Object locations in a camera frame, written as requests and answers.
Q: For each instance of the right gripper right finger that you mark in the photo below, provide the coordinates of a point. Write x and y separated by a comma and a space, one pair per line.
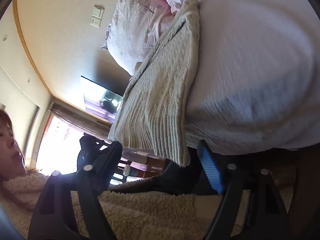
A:
251, 206

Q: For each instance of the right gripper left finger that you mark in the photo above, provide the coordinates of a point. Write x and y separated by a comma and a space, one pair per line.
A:
54, 218

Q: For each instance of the cream cable-knit sweater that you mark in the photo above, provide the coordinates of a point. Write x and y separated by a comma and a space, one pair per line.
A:
152, 113

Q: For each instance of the brown window curtain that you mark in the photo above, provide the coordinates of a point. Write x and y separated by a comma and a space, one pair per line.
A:
80, 119

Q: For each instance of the glass bedside table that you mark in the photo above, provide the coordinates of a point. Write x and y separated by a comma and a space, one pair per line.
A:
100, 101

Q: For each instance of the beige tree-print pillow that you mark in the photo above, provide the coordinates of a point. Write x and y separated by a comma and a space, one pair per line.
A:
135, 28

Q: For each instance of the white wall socket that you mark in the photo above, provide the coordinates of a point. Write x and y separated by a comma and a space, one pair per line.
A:
96, 22

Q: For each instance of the white wall switch plate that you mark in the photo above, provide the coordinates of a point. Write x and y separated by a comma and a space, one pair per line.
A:
98, 12

